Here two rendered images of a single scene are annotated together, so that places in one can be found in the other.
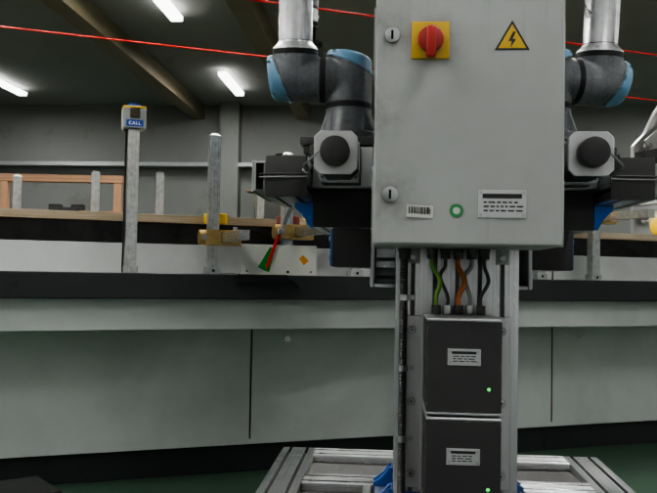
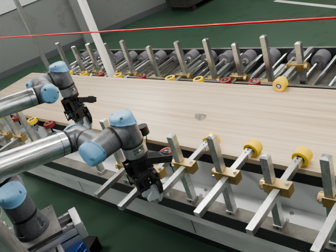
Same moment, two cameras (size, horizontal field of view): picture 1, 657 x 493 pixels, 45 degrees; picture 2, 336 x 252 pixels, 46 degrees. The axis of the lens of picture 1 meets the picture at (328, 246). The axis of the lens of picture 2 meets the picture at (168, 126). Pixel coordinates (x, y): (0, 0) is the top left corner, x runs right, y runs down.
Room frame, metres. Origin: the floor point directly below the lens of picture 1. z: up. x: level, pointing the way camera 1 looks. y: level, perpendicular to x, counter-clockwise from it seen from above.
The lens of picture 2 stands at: (2.16, -1.65, 2.09)
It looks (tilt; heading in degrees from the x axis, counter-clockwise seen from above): 29 degrees down; 68
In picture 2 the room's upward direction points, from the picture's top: 19 degrees counter-clockwise
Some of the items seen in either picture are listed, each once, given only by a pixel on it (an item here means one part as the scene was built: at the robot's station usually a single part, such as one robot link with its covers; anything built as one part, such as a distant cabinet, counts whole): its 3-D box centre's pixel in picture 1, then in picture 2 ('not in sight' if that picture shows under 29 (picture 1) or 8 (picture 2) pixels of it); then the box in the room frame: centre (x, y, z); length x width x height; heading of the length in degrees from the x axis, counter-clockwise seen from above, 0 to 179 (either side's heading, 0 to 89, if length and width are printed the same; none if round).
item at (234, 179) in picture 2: not in sight; (226, 174); (2.87, -0.35, 0.95); 0.14 x 0.06 x 0.05; 110
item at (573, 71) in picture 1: (549, 78); not in sight; (1.99, -0.55, 1.20); 0.13 x 0.12 x 0.14; 101
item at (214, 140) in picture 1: (213, 206); (117, 152); (2.60, 0.38, 0.92); 0.04 x 0.04 x 0.48; 20
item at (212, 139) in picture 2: not in sight; (223, 177); (2.86, -0.33, 0.93); 0.04 x 0.04 x 0.48; 20
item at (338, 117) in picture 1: (348, 124); (28, 220); (2.03, -0.05, 1.09); 0.15 x 0.15 x 0.10
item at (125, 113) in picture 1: (133, 119); not in sight; (2.51, 0.62, 1.18); 0.07 x 0.07 x 0.08; 20
